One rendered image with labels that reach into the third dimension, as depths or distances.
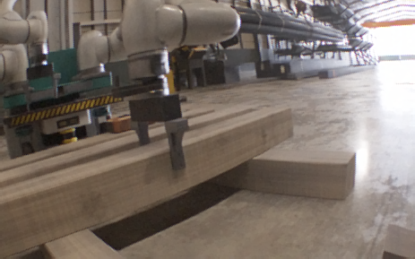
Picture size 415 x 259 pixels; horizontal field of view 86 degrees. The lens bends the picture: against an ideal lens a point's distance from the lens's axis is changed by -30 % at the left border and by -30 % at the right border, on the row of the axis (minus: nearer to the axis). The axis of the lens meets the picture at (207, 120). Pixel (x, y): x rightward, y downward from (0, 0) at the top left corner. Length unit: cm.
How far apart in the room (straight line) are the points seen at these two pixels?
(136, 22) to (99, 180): 32
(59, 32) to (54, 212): 141
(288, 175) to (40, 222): 61
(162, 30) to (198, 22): 8
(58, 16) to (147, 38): 127
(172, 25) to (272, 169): 45
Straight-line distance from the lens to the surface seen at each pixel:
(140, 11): 63
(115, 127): 95
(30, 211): 52
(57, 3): 187
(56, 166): 69
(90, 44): 160
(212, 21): 68
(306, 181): 77
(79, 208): 54
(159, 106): 61
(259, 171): 84
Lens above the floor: 34
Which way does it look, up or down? 8 degrees down
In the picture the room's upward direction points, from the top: 8 degrees counter-clockwise
